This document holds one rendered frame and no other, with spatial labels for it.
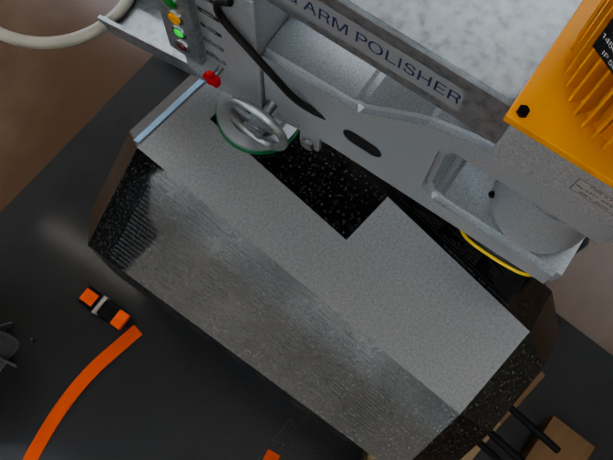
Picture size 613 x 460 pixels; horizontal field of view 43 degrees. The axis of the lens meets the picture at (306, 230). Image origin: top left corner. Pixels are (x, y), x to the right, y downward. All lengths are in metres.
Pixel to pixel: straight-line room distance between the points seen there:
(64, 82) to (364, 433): 1.80
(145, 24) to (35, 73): 1.19
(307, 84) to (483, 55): 0.41
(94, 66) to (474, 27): 2.18
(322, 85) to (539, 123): 0.48
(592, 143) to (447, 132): 0.27
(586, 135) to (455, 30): 0.22
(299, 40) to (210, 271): 0.75
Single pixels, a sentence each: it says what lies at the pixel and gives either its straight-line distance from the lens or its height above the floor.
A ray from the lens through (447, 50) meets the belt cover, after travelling 1.06.
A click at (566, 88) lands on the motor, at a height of 1.76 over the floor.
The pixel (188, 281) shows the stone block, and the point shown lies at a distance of 2.00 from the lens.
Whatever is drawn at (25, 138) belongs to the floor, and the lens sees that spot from 3.03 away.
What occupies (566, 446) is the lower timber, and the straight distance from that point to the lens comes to 2.69.
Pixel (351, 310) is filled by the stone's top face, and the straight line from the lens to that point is 1.81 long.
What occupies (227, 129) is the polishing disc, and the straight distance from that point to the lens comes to 1.92.
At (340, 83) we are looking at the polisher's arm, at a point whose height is 1.44.
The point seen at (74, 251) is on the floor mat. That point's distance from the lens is 2.82.
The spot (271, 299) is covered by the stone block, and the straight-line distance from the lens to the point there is 1.88.
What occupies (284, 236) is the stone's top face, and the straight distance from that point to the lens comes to 1.85.
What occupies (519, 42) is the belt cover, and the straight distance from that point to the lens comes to 1.09.
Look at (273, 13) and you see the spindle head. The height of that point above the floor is 1.50.
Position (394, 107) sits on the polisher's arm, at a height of 1.49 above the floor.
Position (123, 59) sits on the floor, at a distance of 3.08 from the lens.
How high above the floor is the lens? 2.64
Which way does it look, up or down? 74 degrees down
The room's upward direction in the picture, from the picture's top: 4 degrees clockwise
